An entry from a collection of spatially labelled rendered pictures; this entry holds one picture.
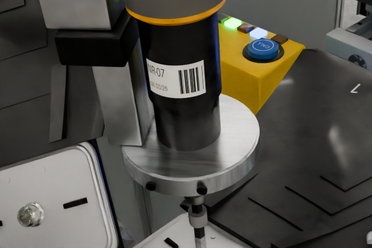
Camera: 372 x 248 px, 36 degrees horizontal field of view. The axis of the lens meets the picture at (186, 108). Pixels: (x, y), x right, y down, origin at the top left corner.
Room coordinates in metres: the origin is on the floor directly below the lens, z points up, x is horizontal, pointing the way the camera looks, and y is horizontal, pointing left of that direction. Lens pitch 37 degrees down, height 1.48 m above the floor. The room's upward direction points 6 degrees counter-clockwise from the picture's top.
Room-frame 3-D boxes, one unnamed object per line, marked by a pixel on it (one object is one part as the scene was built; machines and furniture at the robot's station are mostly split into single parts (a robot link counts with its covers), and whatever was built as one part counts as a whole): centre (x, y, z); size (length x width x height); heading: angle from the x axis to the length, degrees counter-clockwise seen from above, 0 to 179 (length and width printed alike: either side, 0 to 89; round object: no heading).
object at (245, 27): (0.71, -0.10, 1.08); 0.02 x 0.02 x 0.01; 41
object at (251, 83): (0.68, -0.08, 1.02); 0.16 x 0.10 x 0.11; 41
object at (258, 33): (0.69, -0.11, 1.08); 0.02 x 0.02 x 0.01; 41
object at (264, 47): (0.64, -0.11, 1.08); 0.04 x 0.04 x 0.02
